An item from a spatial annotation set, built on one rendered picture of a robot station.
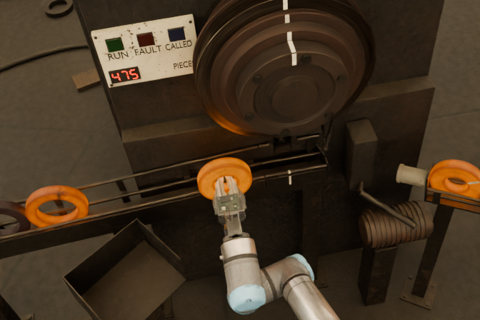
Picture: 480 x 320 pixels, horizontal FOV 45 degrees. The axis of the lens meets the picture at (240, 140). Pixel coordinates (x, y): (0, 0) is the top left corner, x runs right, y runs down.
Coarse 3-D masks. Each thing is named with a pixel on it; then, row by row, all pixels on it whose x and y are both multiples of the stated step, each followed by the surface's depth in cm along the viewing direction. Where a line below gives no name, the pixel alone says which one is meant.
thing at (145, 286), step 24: (120, 240) 168; (144, 240) 177; (96, 264) 166; (120, 264) 173; (144, 264) 172; (168, 264) 171; (72, 288) 155; (96, 288) 169; (120, 288) 168; (144, 288) 167; (168, 288) 166; (96, 312) 164; (120, 312) 163; (144, 312) 162
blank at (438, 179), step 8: (448, 160) 168; (456, 160) 166; (440, 168) 168; (448, 168) 166; (456, 168) 165; (464, 168) 164; (472, 168) 165; (432, 176) 172; (440, 176) 170; (448, 176) 169; (456, 176) 167; (464, 176) 166; (472, 176) 164; (432, 184) 174; (440, 184) 172; (448, 184) 173; (456, 184) 174; (464, 184) 172; (472, 184) 167; (456, 192) 172; (464, 192) 170; (472, 192) 169
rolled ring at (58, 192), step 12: (36, 192) 170; (48, 192) 169; (60, 192) 169; (72, 192) 172; (36, 204) 171; (84, 204) 175; (36, 216) 175; (48, 216) 180; (60, 216) 181; (72, 216) 180; (84, 216) 179
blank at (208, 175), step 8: (216, 160) 158; (224, 160) 157; (232, 160) 158; (240, 160) 160; (208, 168) 157; (216, 168) 156; (224, 168) 157; (232, 168) 157; (240, 168) 158; (248, 168) 161; (200, 176) 159; (208, 176) 158; (216, 176) 159; (232, 176) 160; (240, 176) 160; (248, 176) 161; (200, 184) 160; (208, 184) 160; (224, 184) 166; (240, 184) 163; (248, 184) 163; (208, 192) 163
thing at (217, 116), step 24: (240, 0) 135; (264, 0) 130; (288, 0) 130; (312, 0) 132; (336, 0) 133; (216, 24) 137; (240, 24) 133; (360, 24) 139; (216, 48) 137; (216, 120) 155
